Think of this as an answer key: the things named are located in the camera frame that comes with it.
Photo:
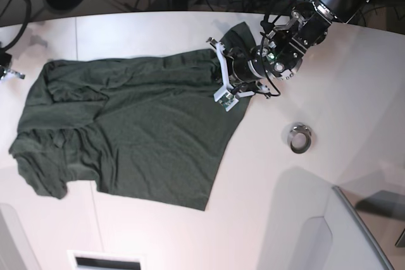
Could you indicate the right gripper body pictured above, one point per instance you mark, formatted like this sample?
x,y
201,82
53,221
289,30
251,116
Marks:
x,y
5,60

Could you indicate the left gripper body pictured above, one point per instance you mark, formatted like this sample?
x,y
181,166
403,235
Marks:
x,y
245,70

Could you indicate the dark green t-shirt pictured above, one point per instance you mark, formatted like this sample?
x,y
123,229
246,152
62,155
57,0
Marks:
x,y
145,128

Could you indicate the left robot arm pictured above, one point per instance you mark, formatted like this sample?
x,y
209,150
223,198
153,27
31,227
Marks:
x,y
283,46

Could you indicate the grey tape roll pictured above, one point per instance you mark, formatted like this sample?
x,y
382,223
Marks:
x,y
298,137

